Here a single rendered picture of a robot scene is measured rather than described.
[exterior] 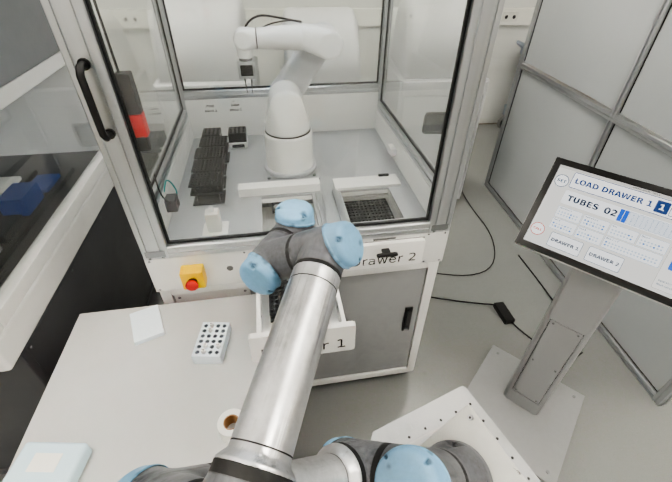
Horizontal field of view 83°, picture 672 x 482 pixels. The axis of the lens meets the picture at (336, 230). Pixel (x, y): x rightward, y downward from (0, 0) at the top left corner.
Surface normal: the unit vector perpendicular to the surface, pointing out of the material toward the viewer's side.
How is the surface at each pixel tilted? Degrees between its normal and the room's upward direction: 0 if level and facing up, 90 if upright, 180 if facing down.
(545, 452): 3
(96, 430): 0
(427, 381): 0
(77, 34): 90
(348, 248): 59
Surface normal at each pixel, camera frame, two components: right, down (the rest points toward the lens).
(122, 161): 0.16, 0.61
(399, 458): -0.50, -0.44
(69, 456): 0.01, -0.79
